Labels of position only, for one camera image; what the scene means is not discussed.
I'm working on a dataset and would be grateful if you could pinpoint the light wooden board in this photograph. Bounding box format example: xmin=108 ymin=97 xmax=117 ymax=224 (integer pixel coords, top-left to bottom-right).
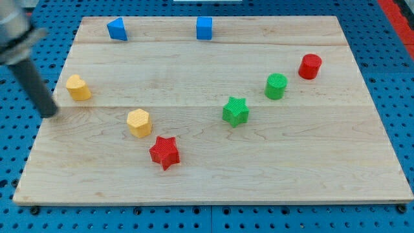
xmin=13 ymin=16 xmax=413 ymax=206

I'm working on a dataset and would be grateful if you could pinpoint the yellow hexagon block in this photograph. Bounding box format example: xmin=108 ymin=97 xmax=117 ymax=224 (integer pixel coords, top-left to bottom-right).
xmin=127 ymin=109 xmax=152 ymax=138

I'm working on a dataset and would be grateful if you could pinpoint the red cylinder block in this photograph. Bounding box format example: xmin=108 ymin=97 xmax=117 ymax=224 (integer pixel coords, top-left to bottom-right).
xmin=298 ymin=54 xmax=322 ymax=80

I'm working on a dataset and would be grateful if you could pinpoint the green cylinder block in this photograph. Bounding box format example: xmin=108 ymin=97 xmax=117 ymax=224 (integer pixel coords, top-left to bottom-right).
xmin=264 ymin=73 xmax=288 ymax=100

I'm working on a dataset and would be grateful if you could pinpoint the green star block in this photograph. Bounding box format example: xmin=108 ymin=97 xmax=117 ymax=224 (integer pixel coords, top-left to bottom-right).
xmin=222 ymin=96 xmax=250 ymax=128

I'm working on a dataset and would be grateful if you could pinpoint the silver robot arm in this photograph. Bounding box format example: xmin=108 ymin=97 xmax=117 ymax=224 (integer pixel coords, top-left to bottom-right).
xmin=1 ymin=0 xmax=47 ymax=65

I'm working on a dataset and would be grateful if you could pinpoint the yellow heart block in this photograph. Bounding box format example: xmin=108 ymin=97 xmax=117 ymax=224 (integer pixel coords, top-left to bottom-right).
xmin=65 ymin=74 xmax=92 ymax=101

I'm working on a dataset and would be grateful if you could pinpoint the blue triangle block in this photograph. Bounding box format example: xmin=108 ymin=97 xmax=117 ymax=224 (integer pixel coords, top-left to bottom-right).
xmin=107 ymin=17 xmax=127 ymax=41

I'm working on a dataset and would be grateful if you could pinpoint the blue cube block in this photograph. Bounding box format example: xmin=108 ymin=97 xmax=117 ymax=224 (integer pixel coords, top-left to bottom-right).
xmin=196 ymin=16 xmax=213 ymax=40

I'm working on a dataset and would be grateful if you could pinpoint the red star block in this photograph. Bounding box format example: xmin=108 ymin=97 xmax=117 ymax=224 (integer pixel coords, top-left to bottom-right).
xmin=149 ymin=136 xmax=180 ymax=171

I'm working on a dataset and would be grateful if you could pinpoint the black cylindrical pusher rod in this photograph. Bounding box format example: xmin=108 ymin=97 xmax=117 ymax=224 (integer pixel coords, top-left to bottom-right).
xmin=7 ymin=58 xmax=58 ymax=118

